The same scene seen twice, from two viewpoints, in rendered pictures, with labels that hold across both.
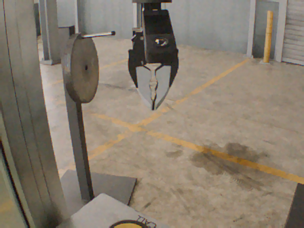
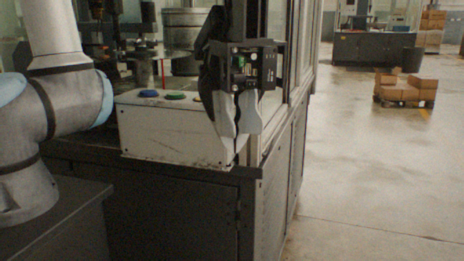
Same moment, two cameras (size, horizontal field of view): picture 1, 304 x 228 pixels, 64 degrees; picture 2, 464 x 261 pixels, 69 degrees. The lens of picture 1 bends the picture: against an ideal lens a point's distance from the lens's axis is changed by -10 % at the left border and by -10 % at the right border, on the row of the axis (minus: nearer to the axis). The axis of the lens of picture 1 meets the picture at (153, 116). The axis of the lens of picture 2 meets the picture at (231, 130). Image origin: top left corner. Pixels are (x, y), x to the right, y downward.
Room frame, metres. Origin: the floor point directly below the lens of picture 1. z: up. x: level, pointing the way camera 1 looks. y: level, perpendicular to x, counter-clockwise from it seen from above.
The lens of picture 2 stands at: (0.88, -0.12, 1.08)
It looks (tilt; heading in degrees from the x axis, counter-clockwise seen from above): 19 degrees down; 163
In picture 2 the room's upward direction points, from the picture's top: straight up
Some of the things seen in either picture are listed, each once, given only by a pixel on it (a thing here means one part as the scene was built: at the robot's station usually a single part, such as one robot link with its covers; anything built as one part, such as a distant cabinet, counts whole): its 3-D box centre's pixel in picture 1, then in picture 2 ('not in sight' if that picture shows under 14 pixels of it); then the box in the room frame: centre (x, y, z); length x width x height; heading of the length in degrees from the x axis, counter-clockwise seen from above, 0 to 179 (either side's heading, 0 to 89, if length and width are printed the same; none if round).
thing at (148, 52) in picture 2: not in sight; (141, 50); (-0.31, -0.08, 0.96); 0.11 x 0.11 x 0.03
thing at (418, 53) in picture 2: not in sight; (411, 60); (-4.40, 5.08, 0.24); 0.39 x 0.39 x 0.47
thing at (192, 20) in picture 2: not in sight; (190, 42); (-1.05, 0.20, 0.93); 0.31 x 0.31 x 0.36
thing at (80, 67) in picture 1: (76, 125); not in sight; (1.20, 0.39, 0.50); 0.50 x 0.50 x 1.00; 81
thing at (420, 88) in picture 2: not in sight; (403, 90); (-2.44, 3.10, 0.18); 0.60 x 0.40 x 0.36; 69
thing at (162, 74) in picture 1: (160, 84); (228, 125); (0.50, -0.01, 0.94); 0.06 x 0.03 x 0.09; 5
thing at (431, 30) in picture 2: not in sight; (426, 31); (-7.31, 8.26, 0.59); 1.26 x 0.86 x 1.18; 135
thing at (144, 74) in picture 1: (144, 84); (250, 122); (0.49, 0.02, 0.94); 0.06 x 0.03 x 0.09; 5
